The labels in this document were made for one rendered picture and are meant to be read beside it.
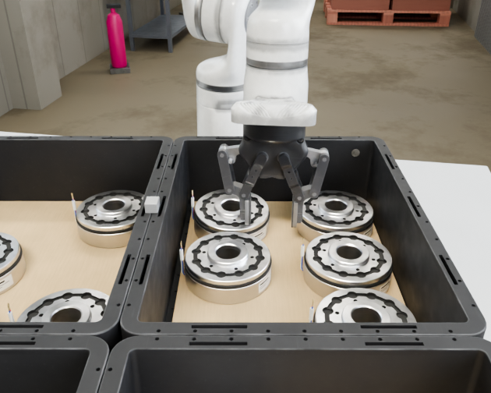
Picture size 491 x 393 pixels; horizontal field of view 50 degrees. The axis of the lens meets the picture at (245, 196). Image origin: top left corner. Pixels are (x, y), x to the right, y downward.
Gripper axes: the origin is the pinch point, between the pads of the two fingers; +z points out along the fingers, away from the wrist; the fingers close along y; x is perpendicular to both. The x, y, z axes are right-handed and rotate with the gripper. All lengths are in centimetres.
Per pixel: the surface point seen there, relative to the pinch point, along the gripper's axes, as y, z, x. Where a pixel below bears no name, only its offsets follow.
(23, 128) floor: 159, 73, -237
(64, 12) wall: 174, 19, -358
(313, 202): -5.8, 0.8, -5.4
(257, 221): 1.7, 1.4, -0.3
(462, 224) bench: -35.2, 15.2, -28.7
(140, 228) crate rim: 13.2, -4.6, 13.8
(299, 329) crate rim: -3.2, -3.9, 27.1
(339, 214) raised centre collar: -9.0, 0.5, -1.8
